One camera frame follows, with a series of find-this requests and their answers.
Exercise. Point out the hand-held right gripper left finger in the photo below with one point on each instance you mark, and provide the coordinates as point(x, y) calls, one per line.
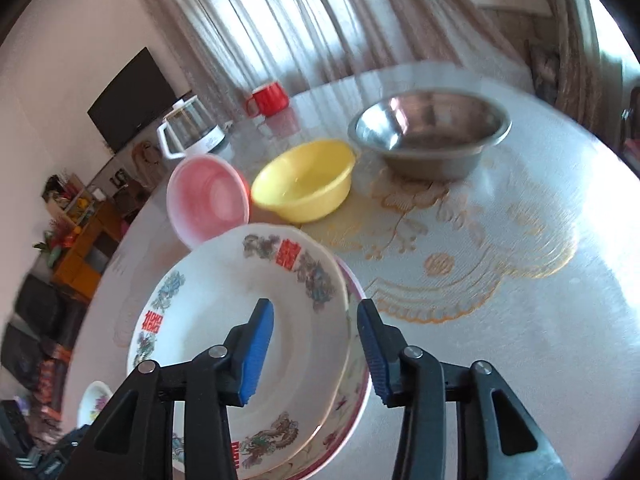
point(255, 355)

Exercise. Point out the cluttered wooden shelf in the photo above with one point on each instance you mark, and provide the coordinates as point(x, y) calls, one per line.
point(67, 200)

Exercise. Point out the orange wooden cabinet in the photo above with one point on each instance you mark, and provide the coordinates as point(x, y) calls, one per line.
point(80, 260)

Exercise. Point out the light wooden chair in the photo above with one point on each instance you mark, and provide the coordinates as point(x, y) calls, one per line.
point(146, 160)

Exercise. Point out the narrow beige sheer curtain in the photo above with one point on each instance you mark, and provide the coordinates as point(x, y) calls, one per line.
point(575, 60)

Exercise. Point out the large pink-rimmed floral plate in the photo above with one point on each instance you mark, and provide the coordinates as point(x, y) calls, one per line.
point(357, 400)

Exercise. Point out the wide beige sheer curtain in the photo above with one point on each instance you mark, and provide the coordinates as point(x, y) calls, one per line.
point(300, 10)

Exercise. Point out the black wall television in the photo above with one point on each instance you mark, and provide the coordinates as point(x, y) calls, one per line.
point(132, 100)

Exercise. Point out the red mug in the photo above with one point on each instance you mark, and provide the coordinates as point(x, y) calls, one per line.
point(270, 100)

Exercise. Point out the black leather sofa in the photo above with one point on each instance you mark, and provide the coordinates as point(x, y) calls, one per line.
point(47, 315)

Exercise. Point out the white dragon print plate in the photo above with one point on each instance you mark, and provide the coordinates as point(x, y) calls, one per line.
point(225, 285)
point(320, 435)

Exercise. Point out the stainless steel bowl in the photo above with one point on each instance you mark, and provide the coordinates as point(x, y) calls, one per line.
point(425, 130)

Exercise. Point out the white glass electric kettle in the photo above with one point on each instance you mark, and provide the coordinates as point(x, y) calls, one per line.
point(195, 130)

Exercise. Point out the yellow plastic bowl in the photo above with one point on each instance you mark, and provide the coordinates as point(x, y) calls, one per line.
point(300, 185)

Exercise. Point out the red plastic bowl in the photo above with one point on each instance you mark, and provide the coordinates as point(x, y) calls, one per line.
point(205, 200)

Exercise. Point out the patterned cloth bundle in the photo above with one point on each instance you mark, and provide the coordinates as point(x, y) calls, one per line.
point(545, 75)

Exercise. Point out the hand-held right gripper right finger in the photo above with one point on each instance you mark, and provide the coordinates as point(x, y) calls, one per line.
point(375, 355)

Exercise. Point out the dark round-backed chair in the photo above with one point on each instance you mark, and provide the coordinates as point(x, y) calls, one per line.
point(631, 130)

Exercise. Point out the small rose print plate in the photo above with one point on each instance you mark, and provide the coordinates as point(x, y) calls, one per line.
point(92, 402)

